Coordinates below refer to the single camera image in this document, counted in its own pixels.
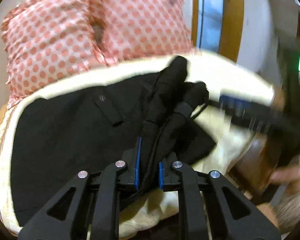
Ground black pants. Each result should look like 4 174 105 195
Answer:
11 56 215 226

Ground person's right hand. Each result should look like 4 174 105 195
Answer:
269 155 300 196

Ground yellow patterned bedsheet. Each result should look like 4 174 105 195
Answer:
0 50 275 239

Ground wooden framed window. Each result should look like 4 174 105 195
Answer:
183 0 244 62

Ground right pink polka-dot pillow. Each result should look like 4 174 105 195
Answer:
90 0 193 65

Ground pink polka-dot pillow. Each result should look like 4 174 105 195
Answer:
90 0 193 65
1 0 107 108

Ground left pink polka-dot pillow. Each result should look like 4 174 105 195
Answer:
1 0 107 108

